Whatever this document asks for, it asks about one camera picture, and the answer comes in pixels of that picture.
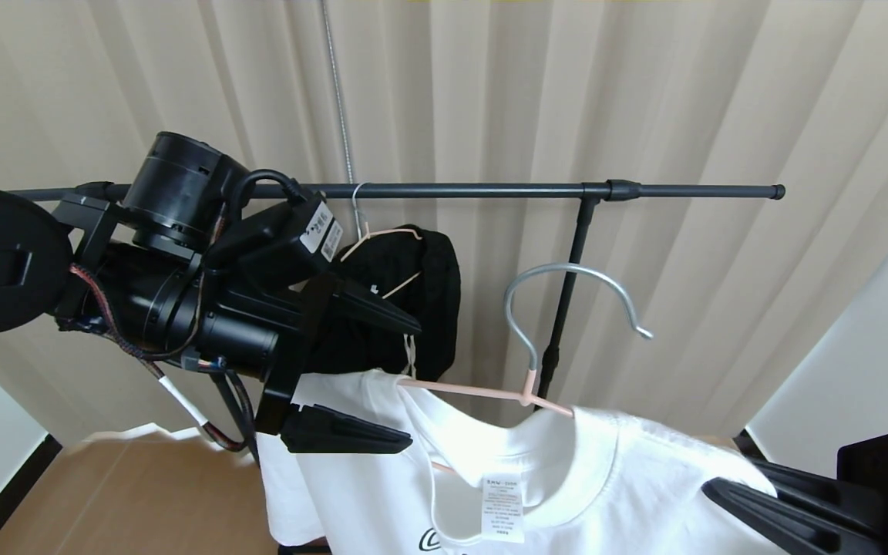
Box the thin grey curtain wand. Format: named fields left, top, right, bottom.
left=321, top=0, right=368, bottom=236

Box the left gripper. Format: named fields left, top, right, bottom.
left=96, top=245, right=423, bottom=455

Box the white printed garment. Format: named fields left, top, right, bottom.
left=257, top=368, right=788, bottom=555

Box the black garment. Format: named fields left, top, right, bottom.
left=301, top=224, right=462, bottom=378

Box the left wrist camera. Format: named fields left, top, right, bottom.
left=205, top=193, right=345, bottom=291

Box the black clothes rack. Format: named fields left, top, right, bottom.
left=8, top=180, right=788, bottom=555

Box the black cable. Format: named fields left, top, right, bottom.
left=228, top=170, right=314, bottom=226

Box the pink clothes hanger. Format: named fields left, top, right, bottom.
left=340, top=183, right=423, bottom=301
left=398, top=262, right=654, bottom=473

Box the beige curtain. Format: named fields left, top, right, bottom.
left=0, top=0, right=888, bottom=456

